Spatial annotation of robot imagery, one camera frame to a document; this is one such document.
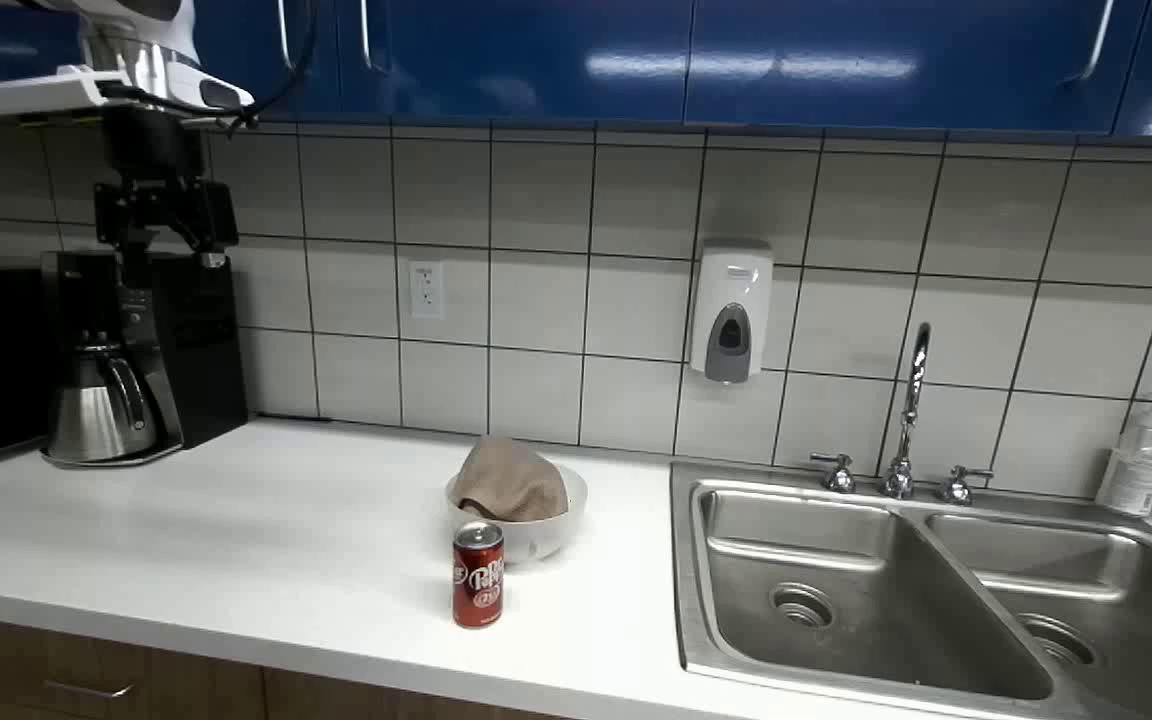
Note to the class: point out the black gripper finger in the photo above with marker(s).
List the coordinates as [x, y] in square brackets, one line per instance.
[218, 215]
[115, 215]

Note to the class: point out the steel coffee carafe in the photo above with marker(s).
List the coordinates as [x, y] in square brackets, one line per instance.
[96, 407]

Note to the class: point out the stainless steel double sink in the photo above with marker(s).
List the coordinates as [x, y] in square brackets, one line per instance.
[871, 600]

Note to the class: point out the white wall soap dispenser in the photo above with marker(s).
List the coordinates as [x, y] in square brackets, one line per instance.
[730, 314]

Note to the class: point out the brown towel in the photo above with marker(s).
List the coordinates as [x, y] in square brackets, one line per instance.
[510, 480]

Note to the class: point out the chrome sink faucet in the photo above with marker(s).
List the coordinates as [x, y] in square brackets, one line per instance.
[912, 403]

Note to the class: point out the blue upper cabinet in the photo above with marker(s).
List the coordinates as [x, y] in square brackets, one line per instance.
[738, 63]

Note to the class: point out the red soda can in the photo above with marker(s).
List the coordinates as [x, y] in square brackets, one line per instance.
[478, 579]

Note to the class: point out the wooden lower cabinet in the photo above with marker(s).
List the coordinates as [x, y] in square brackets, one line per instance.
[179, 680]

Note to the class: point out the black coffee maker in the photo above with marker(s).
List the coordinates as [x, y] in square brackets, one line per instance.
[200, 360]

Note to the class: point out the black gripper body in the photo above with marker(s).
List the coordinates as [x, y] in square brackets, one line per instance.
[158, 153]

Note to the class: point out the clear soap pump bottle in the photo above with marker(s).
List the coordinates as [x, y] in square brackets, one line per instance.
[1137, 465]

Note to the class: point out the clear plastic bowl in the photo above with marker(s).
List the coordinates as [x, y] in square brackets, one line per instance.
[541, 538]

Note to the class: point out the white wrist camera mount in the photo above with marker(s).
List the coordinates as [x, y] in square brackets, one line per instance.
[59, 90]

